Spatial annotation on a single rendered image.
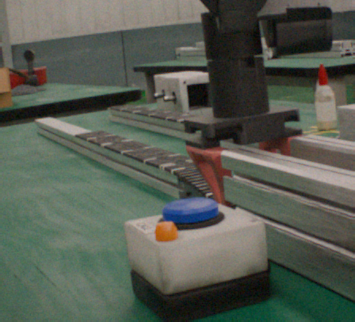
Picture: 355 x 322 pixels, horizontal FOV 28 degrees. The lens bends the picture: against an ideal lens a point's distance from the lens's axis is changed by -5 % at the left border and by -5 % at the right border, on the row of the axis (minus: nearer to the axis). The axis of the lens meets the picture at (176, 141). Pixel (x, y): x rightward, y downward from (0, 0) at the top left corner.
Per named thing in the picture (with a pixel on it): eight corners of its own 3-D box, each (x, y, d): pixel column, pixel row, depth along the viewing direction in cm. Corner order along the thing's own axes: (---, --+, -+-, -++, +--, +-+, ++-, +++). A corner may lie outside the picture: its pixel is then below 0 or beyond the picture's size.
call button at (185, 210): (156, 228, 53) (153, 202, 53) (207, 218, 55) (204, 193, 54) (176, 240, 50) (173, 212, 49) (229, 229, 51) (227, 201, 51)
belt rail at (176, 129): (108, 120, 182) (107, 108, 182) (124, 117, 183) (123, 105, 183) (314, 171, 93) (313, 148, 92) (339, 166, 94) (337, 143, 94)
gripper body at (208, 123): (303, 126, 71) (295, 52, 70) (210, 143, 68) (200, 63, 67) (272, 121, 77) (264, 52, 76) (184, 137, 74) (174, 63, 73)
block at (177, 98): (158, 118, 173) (153, 78, 172) (203, 112, 177) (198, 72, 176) (173, 121, 164) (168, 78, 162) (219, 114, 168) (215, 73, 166)
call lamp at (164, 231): (152, 238, 49) (150, 221, 48) (173, 234, 49) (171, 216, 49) (159, 243, 47) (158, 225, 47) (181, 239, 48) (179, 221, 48)
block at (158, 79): (148, 114, 184) (144, 77, 183) (191, 108, 188) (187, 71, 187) (162, 116, 175) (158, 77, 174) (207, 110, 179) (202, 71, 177)
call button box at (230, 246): (131, 293, 55) (120, 216, 54) (244, 267, 59) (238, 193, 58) (168, 327, 48) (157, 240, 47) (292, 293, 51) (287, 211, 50)
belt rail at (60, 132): (36, 132, 175) (35, 120, 175) (51, 129, 177) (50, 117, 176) (179, 200, 86) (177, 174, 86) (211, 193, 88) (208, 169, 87)
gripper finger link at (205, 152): (284, 212, 71) (276, 118, 70) (219, 228, 69) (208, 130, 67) (253, 201, 78) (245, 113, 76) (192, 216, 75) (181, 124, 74)
